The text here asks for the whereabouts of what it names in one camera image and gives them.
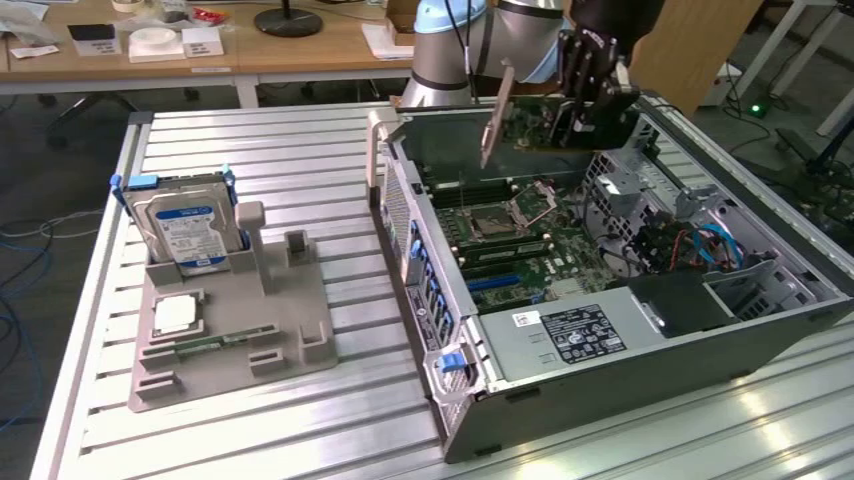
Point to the grey parts rack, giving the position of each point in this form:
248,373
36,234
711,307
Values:
227,370

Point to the small white labelled box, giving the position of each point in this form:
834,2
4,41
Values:
201,42

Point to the grey power supply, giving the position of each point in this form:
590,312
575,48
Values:
574,340

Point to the white box with tape roll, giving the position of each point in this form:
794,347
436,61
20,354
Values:
155,45

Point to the white table frame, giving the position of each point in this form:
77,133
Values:
787,45

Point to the red packet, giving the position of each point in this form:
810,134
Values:
208,16

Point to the silver CPU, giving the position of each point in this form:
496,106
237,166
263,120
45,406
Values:
175,315

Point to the open grey PC case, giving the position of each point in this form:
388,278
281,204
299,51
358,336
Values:
600,400

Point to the blue case latch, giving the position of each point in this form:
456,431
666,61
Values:
448,362

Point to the black installed RAM stick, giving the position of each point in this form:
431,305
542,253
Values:
503,251

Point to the beige tape roll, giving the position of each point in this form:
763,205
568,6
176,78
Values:
125,5

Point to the green graphics card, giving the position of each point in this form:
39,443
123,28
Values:
527,120

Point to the green motherboard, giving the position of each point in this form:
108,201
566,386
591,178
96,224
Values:
554,260

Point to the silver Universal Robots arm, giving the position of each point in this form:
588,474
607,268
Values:
440,60

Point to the green RAM stick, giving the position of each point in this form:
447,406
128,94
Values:
213,343

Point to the wooden desk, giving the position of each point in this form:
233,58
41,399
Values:
80,70

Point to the hard disk with blue caddy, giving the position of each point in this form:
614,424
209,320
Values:
183,225

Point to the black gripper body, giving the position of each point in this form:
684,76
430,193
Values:
616,20

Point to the black lamp base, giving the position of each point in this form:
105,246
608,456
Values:
288,24

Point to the metal socket cover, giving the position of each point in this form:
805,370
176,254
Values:
534,195

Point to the white paper card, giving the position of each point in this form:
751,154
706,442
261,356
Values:
33,51

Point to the black and white box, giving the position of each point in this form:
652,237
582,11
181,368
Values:
93,40

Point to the blue expansion slot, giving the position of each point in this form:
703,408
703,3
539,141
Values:
494,283

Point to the CPU socket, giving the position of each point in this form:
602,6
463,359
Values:
492,222

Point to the metal disk bay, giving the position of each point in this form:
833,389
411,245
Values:
620,195

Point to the wooden cabinet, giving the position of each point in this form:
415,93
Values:
694,50

